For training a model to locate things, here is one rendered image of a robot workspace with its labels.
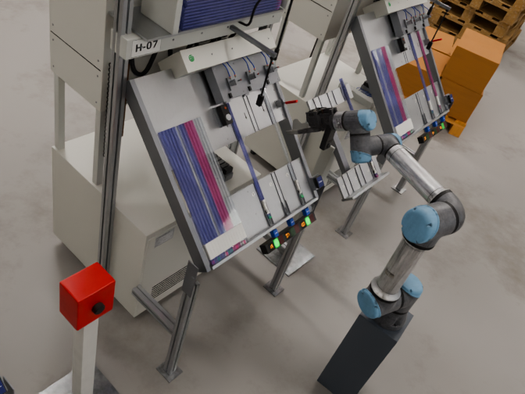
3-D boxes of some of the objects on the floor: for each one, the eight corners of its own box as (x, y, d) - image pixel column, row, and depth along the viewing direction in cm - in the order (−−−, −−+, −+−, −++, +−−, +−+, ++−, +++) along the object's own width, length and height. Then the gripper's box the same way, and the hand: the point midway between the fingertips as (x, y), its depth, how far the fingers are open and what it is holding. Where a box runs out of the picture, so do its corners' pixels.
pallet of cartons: (453, 144, 447) (498, 71, 401) (358, 89, 476) (389, 16, 430) (490, 98, 536) (530, 35, 490) (408, 55, 565) (438, -9, 519)
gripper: (348, 101, 202) (308, 104, 215) (319, 115, 189) (278, 117, 202) (351, 123, 205) (312, 124, 218) (323, 137, 191) (283, 138, 205)
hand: (297, 128), depth 211 cm, fingers open, 14 cm apart
